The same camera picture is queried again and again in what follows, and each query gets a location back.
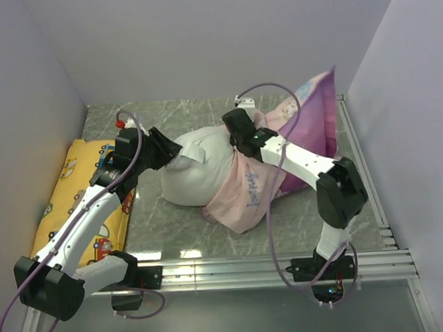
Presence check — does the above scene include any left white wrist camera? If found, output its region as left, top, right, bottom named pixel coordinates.
left=115, top=117, right=149, bottom=135

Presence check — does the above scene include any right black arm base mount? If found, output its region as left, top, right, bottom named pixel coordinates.
left=286, top=254, right=359, bottom=307

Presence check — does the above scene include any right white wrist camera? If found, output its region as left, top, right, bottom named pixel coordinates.
left=234, top=95, right=256, bottom=110

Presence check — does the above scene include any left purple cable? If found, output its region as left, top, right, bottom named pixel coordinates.
left=0, top=109, right=167, bottom=332

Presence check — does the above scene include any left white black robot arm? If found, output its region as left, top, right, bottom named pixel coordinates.
left=13, top=128, right=181, bottom=321

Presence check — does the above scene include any yellow car print pillow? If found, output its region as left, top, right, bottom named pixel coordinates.
left=30, top=139, right=135, bottom=267

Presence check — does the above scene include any white pillow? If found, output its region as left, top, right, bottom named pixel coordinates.
left=160, top=126, right=234, bottom=207

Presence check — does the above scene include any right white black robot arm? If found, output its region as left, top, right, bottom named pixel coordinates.
left=223, top=107, right=369, bottom=279

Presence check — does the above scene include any right side aluminium rail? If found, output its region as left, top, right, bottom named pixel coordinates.
left=336, top=95, right=399, bottom=250

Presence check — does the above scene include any aluminium rail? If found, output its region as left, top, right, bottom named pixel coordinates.
left=336, top=95, right=399, bottom=250
left=89, top=248, right=421, bottom=297

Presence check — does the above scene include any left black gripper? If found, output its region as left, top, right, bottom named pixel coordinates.
left=132, top=125, right=184, bottom=174

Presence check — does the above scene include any purple princess print pillowcase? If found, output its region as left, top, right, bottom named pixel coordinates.
left=202, top=68, right=338, bottom=234

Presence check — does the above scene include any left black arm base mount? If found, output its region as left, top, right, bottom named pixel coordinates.
left=109, top=266, right=166, bottom=320

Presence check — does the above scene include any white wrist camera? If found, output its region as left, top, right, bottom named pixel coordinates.
left=115, top=117, right=149, bottom=135
left=234, top=95, right=256, bottom=110

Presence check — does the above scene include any front aluminium rail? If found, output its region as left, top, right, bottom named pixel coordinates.
left=89, top=248, right=421, bottom=297

